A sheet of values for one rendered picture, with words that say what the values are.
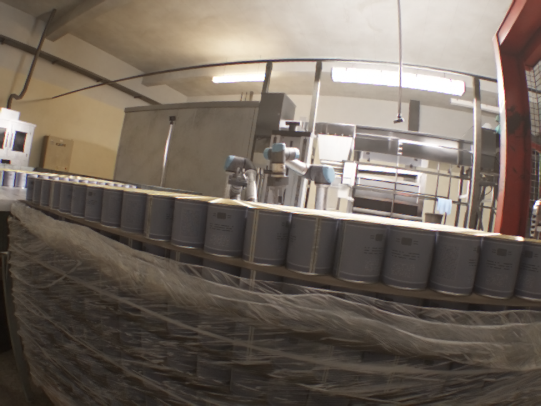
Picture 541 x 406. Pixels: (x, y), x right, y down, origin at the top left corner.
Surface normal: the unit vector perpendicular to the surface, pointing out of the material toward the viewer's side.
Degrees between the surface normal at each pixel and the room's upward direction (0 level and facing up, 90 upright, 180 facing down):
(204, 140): 90
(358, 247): 90
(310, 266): 90
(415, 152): 90
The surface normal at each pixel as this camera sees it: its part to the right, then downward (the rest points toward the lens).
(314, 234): -0.04, 0.00
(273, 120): -0.35, -0.04
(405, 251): -0.57, -0.07
